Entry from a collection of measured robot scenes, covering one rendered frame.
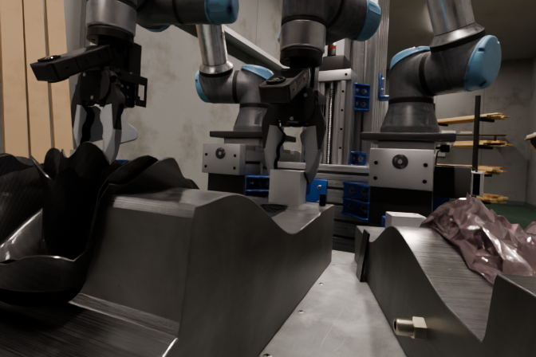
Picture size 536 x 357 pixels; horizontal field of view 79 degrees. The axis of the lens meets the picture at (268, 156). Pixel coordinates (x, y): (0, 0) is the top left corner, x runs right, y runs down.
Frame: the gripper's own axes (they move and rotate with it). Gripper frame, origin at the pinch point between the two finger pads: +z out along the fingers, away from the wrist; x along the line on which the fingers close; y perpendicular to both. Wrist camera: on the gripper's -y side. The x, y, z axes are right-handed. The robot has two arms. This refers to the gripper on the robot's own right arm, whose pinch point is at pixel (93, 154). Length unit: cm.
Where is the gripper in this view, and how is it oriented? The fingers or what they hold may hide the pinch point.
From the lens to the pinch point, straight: 59.4
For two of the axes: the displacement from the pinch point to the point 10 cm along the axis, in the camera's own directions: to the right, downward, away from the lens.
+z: -0.5, 10.0, 0.0
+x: -9.2, -0.4, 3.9
